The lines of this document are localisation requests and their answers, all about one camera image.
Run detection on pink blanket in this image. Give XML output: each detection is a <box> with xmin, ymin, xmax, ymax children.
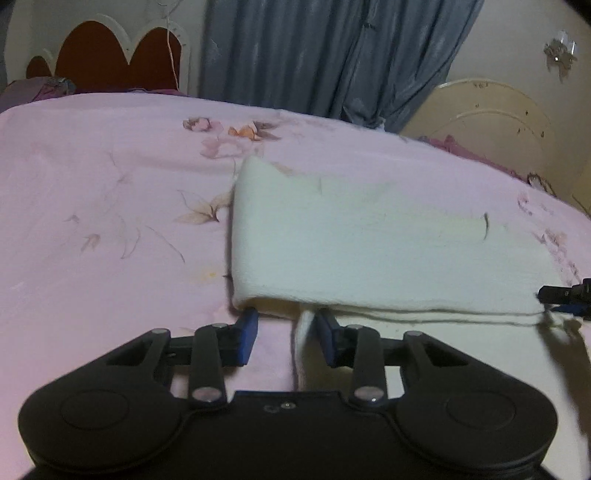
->
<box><xmin>416</xmin><ymin>134</ymin><xmax>529</xmax><ymax>178</ymax></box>

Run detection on purple crumpled clothes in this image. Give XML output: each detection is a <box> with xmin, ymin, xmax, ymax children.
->
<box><xmin>0</xmin><ymin>76</ymin><xmax>77</xmax><ymax>112</ymax></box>

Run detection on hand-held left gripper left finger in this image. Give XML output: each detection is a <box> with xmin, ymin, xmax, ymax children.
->
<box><xmin>104</xmin><ymin>308</ymin><xmax>259</xmax><ymax>411</ymax></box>

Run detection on pink floral bedsheet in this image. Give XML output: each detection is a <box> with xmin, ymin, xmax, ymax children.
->
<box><xmin>0</xmin><ymin>90</ymin><xmax>591</xmax><ymax>480</ymax></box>

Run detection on dark frilled patterned pillow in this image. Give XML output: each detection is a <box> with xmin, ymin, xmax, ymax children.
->
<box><xmin>526</xmin><ymin>172</ymin><xmax>558</xmax><ymax>198</ymax></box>

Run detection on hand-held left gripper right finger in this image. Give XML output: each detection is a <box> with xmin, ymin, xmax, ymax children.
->
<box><xmin>313</xmin><ymin>308</ymin><xmax>468</xmax><ymax>411</ymax></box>

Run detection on red headboard with white frame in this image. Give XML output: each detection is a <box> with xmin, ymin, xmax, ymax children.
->
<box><xmin>7</xmin><ymin>14</ymin><xmax>192</xmax><ymax>95</ymax></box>

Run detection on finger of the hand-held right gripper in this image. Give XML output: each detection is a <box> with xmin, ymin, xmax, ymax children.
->
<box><xmin>538</xmin><ymin>277</ymin><xmax>591</xmax><ymax>320</ymax></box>

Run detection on cream arched headboard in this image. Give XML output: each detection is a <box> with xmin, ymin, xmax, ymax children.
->
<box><xmin>399</xmin><ymin>78</ymin><xmax>591</xmax><ymax>217</ymax></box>

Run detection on blue curtain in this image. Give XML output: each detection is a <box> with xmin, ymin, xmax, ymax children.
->
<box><xmin>198</xmin><ymin>0</ymin><xmax>485</xmax><ymax>134</ymax></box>

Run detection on clear wall hook fixture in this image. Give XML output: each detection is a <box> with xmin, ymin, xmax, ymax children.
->
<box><xmin>542</xmin><ymin>30</ymin><xmax>579</xmax><ymax>81</ymax></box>

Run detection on white hanging cord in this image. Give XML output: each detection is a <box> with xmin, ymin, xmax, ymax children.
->
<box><xmin>157</xmin><ymin>0</ymin><xmax>183</xmax><ymax>89</ymax></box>

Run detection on white fleece cloth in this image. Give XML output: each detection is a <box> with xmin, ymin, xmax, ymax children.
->
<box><xmin>224</xmin><ymin>156</ymin><xmax>591</xmax><ymax>480</ymax></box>

